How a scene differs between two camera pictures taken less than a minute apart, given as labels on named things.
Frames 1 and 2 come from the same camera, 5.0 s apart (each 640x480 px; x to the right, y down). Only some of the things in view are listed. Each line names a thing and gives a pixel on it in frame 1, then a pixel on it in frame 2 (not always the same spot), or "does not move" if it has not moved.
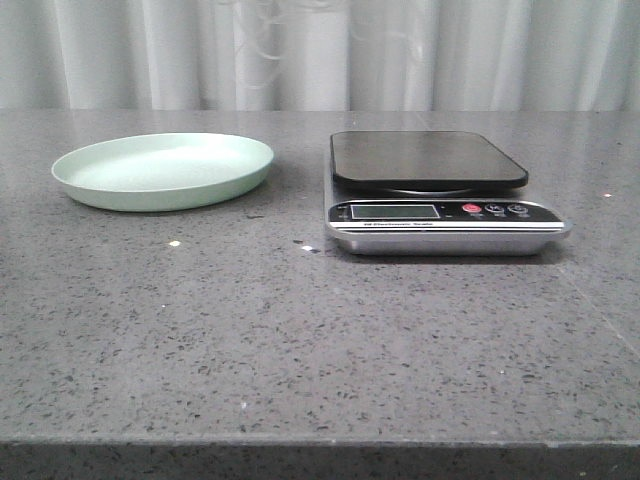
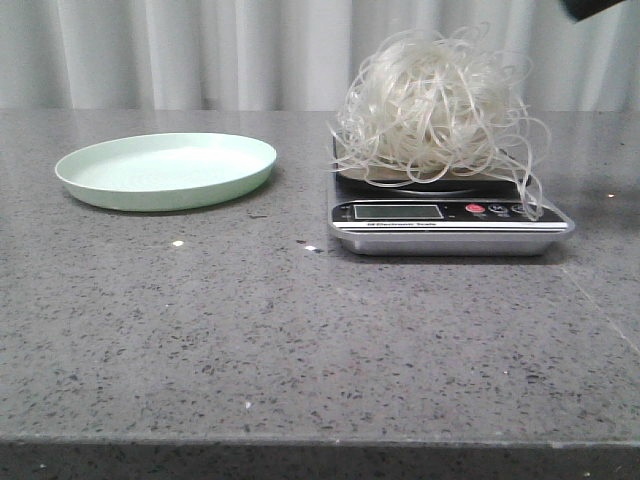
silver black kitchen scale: [418, 193] does not move
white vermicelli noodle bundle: [256, 25] → [442, 105]
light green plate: [161, 171] does not move
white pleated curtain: [319, 55] does not move
